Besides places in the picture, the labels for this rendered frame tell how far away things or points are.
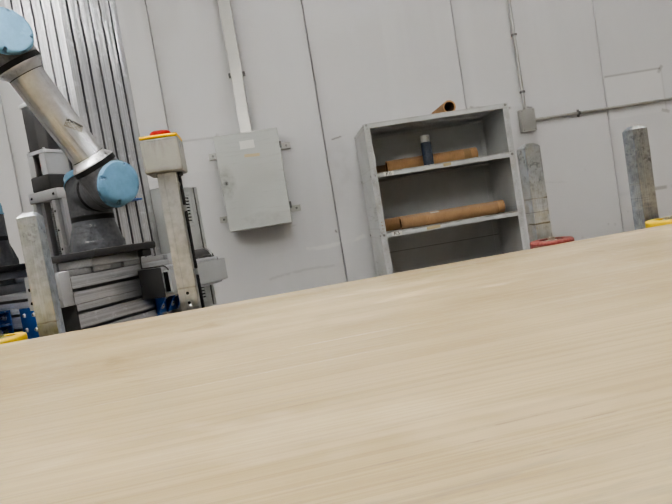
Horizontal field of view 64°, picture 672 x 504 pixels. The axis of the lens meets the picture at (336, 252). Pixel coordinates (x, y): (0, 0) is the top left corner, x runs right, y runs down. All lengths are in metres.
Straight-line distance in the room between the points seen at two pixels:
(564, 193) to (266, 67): 2.22
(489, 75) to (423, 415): 3.77
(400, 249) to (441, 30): 1.51
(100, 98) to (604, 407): 1.88
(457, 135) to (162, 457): 3.62
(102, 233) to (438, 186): 2.58
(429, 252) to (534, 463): 3.52
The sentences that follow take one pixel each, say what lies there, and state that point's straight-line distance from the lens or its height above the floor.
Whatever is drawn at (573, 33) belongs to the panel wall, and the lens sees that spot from 4.34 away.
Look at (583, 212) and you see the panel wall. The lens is 4.17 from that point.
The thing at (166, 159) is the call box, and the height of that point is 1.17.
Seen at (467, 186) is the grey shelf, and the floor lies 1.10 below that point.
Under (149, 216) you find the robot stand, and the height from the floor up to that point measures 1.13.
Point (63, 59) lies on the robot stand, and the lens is 2.01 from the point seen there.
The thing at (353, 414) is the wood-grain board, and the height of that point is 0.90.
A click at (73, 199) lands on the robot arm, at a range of 1.67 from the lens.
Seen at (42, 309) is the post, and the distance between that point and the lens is 1.14.
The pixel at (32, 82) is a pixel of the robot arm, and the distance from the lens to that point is 1.54.
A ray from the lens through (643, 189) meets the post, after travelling 1.34.
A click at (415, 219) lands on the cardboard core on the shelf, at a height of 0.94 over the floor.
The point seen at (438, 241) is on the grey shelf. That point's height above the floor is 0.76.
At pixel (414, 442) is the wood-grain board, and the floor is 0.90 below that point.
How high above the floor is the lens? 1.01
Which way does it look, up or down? 3 degrees down
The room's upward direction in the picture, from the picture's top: 9 degrees counter-clockwise
